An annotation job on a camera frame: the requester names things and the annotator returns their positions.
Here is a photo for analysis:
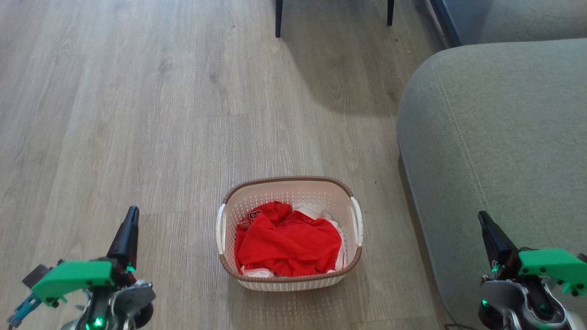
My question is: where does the white garment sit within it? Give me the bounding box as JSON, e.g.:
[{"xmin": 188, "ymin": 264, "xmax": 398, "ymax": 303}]
[{"xmin": 238, "ymin": 203, "xmax": 348, "ymax": 279}]

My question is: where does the white plastic laundry basket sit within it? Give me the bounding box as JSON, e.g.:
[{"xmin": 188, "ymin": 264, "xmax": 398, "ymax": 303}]
[{"xmin": 216, "ymin": 176, "xmax": 364, "ymax": 292}]

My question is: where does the dark blue sofa base trim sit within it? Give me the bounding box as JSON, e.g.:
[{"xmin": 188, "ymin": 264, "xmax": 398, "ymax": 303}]
[{"xmin": 430, "ymin": 0, "xmax": 462, "ymax": 47}]

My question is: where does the red jersey garment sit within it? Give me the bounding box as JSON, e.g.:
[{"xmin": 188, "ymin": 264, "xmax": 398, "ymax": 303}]
[{"xmin": 234, "ymin": 201, "xmax": 343, "ymax": 277}]

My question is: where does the grey sofa back section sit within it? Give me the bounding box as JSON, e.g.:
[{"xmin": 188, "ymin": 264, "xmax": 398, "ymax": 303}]
[{"xmin": 443, "ymin": 0, "xmax": 587, "ymax": 45}]

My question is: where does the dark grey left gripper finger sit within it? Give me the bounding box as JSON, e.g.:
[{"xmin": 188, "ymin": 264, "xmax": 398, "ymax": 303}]
[{"xmin": 107, "ymin": 206, "xmax": 140, "ymax": 273}]

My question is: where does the grey-green fabric sofa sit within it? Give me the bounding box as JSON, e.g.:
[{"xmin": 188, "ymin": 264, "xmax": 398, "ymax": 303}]
[{"xmin": 396, "ymin": 38, "xmax": 587, "ymax": 330}]

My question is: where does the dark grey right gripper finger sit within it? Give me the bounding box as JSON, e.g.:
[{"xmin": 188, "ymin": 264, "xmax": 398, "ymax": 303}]
[{"xmin": 478, "ymin": 211, "xmax": 522, "ymax": 280}]

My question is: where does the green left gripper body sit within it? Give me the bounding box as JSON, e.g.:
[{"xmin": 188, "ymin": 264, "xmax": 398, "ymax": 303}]
[{"xmin": 22, "ymin": 259, "xmax": 138, "ymax": 307}]

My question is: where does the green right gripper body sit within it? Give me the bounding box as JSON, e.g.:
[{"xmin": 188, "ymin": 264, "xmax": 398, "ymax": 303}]
[{"xmin": 517, "ymin": 248, "xmax": 587, "ymax": 297}]

